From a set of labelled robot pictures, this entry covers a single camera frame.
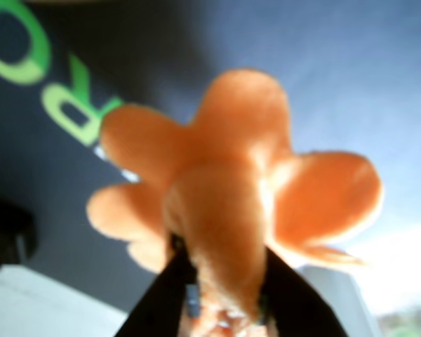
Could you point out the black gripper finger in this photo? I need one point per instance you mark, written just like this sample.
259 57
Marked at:
161 302
294 302

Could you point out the orange octopus plush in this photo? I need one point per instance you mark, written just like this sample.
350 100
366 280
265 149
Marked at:
231 158

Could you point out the dark mat with logo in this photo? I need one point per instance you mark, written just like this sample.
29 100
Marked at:
301 52

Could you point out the black camera device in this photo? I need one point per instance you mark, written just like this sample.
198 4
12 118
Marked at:
7 231

